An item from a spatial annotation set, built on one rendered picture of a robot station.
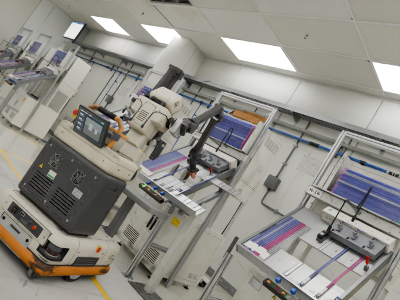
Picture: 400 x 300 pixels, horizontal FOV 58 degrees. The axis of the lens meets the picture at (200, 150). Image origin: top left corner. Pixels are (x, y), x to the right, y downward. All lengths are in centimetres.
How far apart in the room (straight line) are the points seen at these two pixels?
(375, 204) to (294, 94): 296
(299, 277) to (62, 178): 152
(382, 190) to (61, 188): 208
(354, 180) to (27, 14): 986
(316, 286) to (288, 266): 20
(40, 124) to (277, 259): 577
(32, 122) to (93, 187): 527
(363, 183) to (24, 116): 592
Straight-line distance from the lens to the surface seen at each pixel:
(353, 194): 280
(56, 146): 241
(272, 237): 258
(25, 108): 726
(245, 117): 399
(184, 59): 665
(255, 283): 274
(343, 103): 505
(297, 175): 477
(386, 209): 273
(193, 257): 353
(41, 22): 1142
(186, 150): 372
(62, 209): 226
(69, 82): 739
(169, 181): 320
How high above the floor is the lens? 91
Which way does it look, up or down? 5 degrees up
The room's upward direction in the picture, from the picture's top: 32 degrees clockwise
